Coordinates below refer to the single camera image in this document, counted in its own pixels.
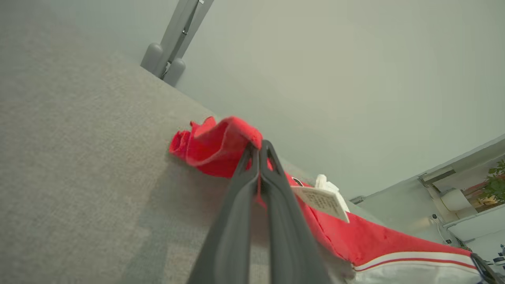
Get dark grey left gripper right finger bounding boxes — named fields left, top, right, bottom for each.
left=260, top=140, right=333, bottom=284

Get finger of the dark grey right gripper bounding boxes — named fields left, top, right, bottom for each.
left=471, top=253, right=505, bottom=284

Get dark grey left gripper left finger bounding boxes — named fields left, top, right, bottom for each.
left=187, top=142, right=261, bottom=284

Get red jersey white striped sleeves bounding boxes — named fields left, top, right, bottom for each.
left=169, top=116, right=484, bottom=284

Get white table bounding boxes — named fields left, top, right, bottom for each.
left=442, top=203, right=505, bottom=243

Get green potted plant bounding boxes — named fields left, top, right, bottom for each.
left=479, top=159, right=505, bottom=206

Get grey metal partition post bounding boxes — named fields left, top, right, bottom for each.
left=349, top=134, right=505, bottom=206
left=140, top=0, right=215, bottom=88

